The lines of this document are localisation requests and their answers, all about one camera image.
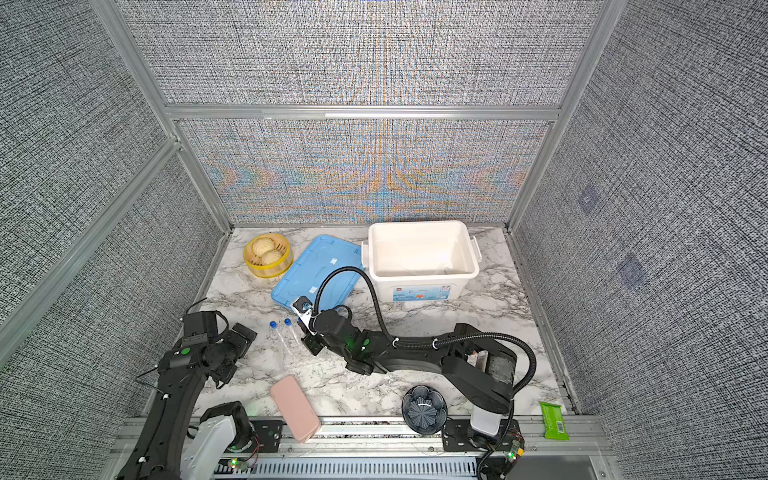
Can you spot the black flower-shaped dish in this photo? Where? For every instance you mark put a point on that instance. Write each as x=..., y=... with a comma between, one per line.
x=424, y=410

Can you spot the back steamed bun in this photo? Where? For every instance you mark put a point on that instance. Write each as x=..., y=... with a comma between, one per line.
x=262, y=245

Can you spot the blue plastic box lid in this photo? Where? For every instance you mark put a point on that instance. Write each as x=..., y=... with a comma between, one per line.
x=324, y=255

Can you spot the yellow bamboo steamer basket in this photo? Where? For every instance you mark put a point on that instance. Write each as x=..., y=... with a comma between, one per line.
x=253, y=262

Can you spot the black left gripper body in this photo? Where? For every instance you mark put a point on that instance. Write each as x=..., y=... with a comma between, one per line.
x=231, y=350

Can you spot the white plastic storage box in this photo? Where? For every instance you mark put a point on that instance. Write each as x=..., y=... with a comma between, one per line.
x=420, y=261

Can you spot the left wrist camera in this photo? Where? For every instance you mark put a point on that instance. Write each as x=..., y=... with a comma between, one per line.
x=201, y=322

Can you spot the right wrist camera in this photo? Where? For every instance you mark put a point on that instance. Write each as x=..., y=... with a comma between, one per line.
x=303, y=308

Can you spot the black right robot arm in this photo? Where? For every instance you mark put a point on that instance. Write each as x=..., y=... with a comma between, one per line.
x=488, y=368

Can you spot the clear plastic test tube rack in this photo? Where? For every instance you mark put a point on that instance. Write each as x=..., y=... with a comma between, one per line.
x=292, y=353

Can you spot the green wipes packet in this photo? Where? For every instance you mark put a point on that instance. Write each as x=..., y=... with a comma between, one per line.
x=554, y=422

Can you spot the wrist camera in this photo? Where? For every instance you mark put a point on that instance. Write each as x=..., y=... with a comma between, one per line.
x=201, y=322
x=303, y=308

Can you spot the front steamed bun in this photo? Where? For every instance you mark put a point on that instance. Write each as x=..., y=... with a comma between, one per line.
x=271, y=257

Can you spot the steamed bun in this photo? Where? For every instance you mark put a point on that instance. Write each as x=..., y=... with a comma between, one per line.
x=262, y=245
x=271, y=257

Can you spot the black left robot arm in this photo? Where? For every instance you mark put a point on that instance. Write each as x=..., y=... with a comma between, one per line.
x=163, y=449

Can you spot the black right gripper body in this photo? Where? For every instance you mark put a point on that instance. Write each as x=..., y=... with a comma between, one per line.
x=315, y=344

